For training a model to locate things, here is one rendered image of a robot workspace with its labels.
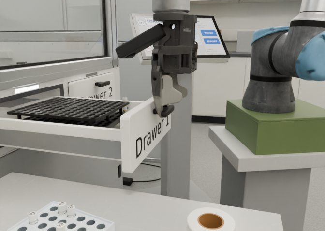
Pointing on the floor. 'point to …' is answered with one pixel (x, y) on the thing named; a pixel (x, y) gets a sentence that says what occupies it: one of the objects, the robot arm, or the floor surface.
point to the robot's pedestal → (265, 179)
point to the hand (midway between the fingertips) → (160, 109)
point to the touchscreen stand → (178, 152)
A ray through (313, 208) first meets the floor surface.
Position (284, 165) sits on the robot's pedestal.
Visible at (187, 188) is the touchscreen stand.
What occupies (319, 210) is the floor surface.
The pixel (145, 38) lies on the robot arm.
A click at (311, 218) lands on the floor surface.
